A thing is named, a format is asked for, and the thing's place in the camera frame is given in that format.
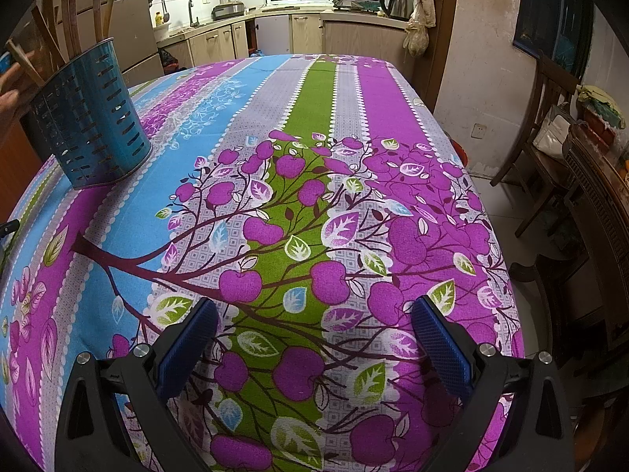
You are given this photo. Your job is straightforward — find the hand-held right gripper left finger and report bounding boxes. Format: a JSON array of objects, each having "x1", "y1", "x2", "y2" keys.
[{"x1": 56, "y1": 299, "x2": 219, "y2": 472}]

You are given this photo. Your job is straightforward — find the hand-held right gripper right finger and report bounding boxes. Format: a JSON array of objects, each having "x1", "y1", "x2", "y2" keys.
[{"x1": 412, "y1": 296, "x2": 576, "y2": 472}]

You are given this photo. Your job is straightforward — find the wooden chopstick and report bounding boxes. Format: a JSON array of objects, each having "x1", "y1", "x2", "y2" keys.
[{"x1": 6, "y1": 39, "x2": 46, "y2": 87}]

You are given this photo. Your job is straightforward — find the bunch of wooden chopsticks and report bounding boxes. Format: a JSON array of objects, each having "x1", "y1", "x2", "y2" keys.
[{"x1": 30, "y1": 0, "x2": 129, "y2": 70}]

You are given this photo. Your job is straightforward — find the blue metal utensil holder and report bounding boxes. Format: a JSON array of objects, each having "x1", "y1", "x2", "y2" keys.
[{"x1": 27, "y1": 38, "x2": 153, "y2": 190}]

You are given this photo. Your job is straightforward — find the orange wooden cabinet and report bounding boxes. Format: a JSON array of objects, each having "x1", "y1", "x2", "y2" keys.
[{"x1": 0, "y1": 108, "x2": 46, "y2": 198}]

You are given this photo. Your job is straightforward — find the grey refrigerator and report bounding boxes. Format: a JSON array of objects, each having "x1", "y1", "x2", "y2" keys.
[{"x1": 109, "y1": 0, "x2": 165, "y2": 90}]

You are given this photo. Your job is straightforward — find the floral striped tablecloth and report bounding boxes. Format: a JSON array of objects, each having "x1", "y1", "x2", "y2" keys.
[{"x1": 0, "y1": 54, "x2": 526, "y2": 472}]

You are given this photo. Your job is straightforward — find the red stool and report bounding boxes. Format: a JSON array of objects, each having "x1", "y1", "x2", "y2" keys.
[{"x1": 451, "y1": 138, "x2": 471, "y2": 169}]

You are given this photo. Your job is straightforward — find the dark wooden side table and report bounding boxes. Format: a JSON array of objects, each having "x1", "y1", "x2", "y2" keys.
[{"x1": 561, "y1": 123, "x2": 629, "y2": 355}]

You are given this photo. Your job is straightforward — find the wooden chair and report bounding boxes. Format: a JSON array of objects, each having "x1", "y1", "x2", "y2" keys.
[{"x1": 490, "y1": 54, "x2": 581, "y2": 198}]

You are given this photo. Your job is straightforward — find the countertop cooker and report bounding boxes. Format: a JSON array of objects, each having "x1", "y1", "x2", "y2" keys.
[{"x1": 212, "y1": 2, "x2": 246, "y2": 21}]

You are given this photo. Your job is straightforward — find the white bag on chair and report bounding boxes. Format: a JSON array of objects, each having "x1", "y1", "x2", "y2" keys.
[{"x1": 533, "y1": 103, "x2": 577, "y2": 161}]

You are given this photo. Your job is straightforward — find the kitchen counter cabinets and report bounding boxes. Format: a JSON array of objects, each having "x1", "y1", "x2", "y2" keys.
[{"x1": 157, "y1": 5, "x2": 414, "y2": 76}]

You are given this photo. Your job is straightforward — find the hanging cloth bags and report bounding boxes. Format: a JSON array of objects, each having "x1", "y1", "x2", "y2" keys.
[{"x1": 403, "y1": 0, "x2": 436, "y2": 58}]

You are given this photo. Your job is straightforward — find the electric kettle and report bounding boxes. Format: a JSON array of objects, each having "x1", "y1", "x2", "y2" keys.
[{"x1": 379, "y1": 0, "x2": 415, "y2": 22}]

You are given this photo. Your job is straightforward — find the gas stove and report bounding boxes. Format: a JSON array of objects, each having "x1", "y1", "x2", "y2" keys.
[{"x1": 334, "y1": 0, "x2": 385, "y2": 13}]

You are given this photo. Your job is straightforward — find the dark window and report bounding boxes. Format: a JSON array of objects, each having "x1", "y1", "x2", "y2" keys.
[{"x1": 511, "y1": 0, "x2": 596, "y2": 80}]

